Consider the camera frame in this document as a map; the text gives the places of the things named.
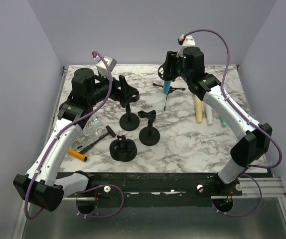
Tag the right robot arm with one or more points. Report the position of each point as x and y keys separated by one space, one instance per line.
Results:
x=252 y=137

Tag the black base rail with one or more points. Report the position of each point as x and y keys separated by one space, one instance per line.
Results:
x=157 y=189

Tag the beige microphone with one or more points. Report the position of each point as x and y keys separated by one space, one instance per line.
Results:
x=198 y=109

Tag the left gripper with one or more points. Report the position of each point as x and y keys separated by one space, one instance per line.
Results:
x=125 y=93

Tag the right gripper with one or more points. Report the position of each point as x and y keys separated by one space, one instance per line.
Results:
x=171 y=59

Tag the orange yellow tool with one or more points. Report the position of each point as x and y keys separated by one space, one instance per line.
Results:
x=77 y=155

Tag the white microphone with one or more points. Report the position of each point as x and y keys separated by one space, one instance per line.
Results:
x=209 y=114

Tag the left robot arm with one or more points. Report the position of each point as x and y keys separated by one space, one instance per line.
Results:
x=39 y=185

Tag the clear plastic screw box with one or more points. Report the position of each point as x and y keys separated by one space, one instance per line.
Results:
x=92 y=131

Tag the blue microphone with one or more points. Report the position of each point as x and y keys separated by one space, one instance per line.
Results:
x=166 y=84

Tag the black t-handle tool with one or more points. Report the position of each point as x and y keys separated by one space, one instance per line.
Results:
x=109 y=131

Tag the black shock-mount round stand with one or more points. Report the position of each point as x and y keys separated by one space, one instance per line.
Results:
x=123 y=149

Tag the mint green microphone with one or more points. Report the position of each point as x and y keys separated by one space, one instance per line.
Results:
x=222 y=121

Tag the short black clip stand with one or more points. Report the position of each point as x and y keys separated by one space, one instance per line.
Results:
x=149 y=135

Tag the tall black clip stand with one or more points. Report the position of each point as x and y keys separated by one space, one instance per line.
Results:
x=129 y=121

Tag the black tripod shock-mount stand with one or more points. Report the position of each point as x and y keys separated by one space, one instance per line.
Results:
x=171 y=90

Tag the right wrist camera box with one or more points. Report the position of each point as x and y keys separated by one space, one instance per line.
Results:
x=184 y=42

